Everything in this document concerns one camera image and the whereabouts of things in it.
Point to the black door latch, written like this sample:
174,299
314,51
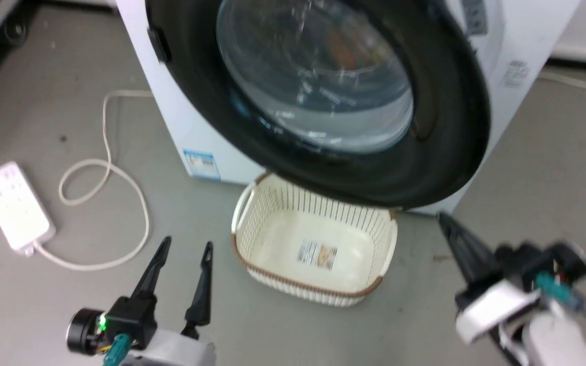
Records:
159,44

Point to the white power strip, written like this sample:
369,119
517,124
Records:
14,206

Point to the cream slatted laundry basket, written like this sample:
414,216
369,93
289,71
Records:
283,244

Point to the barcode label in basket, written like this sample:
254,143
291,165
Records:
317,254

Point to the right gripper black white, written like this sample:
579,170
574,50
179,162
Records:
501,305

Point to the white front-load washing machine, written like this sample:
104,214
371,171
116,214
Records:
181,122

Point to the black round glass washer door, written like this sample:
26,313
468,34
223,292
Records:
440,152

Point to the grey printed side sticker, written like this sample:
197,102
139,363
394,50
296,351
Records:
516,73

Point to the blue energy label sticker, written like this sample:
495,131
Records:
201,164

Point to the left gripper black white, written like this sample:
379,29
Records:
133,317

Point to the black caster wheel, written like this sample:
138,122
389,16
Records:
17,31

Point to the black round left wrist module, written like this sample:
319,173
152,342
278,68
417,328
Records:
84,330

